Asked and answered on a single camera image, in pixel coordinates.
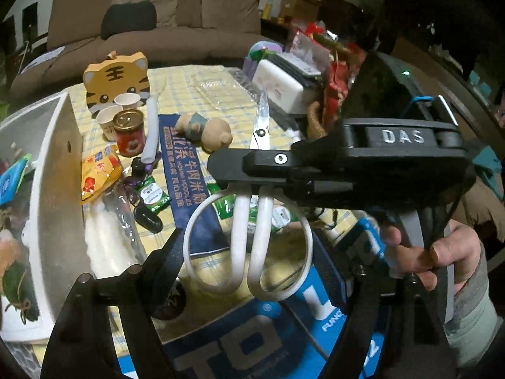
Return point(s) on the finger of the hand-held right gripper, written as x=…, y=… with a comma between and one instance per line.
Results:
x=323, y=193
x=280, y=162

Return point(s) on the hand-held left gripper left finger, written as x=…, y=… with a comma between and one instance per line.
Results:
x=165, y=260

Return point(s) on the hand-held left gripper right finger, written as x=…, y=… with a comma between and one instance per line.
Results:
x=331, y=272

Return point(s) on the white storage box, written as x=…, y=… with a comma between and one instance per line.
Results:
x=55, y=189

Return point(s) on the brown plush toy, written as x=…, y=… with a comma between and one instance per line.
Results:
x=8, y=254

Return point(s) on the person's right forearm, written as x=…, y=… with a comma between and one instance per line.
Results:
x=469, y=323

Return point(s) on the person's right hand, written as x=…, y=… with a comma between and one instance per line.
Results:
x=465, y=256

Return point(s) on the black key fob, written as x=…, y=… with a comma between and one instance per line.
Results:
x=148, y=219

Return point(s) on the green sachet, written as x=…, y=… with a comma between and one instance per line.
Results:
x=152, y=196
x=223, y=205
x=283, y=217

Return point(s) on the wicker basket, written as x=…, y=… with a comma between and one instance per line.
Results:
x=315, y=120

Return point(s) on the white roll in plastic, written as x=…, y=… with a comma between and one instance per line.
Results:
x=106, y=241

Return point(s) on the blue noodle packet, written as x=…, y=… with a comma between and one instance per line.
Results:
x=185, y=189

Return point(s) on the brown bear figurine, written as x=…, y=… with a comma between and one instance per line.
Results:
x=209, y=132

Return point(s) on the white rectangular box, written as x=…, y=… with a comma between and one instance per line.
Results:
x=276, y=85

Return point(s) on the clear plastic tray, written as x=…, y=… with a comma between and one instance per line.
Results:
x=221, y=87

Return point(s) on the black flat box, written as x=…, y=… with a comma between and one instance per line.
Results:
x=300, y=65

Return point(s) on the pile of red snack packets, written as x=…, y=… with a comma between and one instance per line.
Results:
x=339, y=75

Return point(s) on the yellow snack packet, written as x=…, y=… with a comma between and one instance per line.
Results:
x=98, y=169

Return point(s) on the purple container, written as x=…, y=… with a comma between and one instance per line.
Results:
x=260, y=49

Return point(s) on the long white tube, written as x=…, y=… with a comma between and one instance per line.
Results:
x=150, y=130

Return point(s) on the red can with gold lid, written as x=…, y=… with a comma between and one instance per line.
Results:
x=129, y=132

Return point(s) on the green leaf-wrapped bundle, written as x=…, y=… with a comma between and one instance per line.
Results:
x=19, y=292

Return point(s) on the paper cup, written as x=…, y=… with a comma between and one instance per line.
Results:
x=107, y=120
x=127, y=102

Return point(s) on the yellow bottle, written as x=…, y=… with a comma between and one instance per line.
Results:
x=268, y=8

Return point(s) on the brown sofa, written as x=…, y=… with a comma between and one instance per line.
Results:
x=177, y=43

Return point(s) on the cardboard boxes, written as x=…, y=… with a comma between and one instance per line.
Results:
x=300, y=6

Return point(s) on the tiger-shaped box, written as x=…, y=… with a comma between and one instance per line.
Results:
x=114, y=77

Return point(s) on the dark cushion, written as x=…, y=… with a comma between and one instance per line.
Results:
x=128, y=17

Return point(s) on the white paper sheet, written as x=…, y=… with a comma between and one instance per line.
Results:
x=45, y=57

